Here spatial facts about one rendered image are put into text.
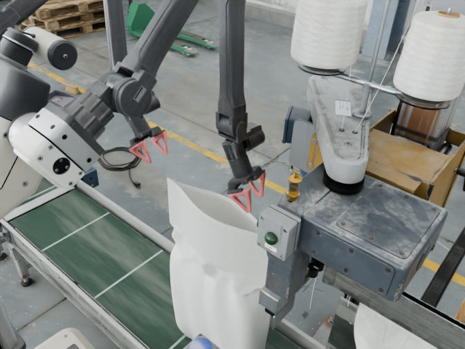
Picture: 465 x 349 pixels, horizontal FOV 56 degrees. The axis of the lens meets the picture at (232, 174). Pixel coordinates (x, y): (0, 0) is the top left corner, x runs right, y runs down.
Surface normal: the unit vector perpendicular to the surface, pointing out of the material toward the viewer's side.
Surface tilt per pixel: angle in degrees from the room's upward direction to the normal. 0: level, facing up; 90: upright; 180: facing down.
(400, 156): 0
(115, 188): 0
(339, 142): 0
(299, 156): 90
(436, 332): 90
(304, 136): 90
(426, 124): 90
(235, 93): 78
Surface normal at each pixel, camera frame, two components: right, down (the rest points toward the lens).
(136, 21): 0.75, 0.18
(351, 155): 0.04, -0.82
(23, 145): -0.30, -0.51
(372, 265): -0.64, 0.41
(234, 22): 0.65, 0.36
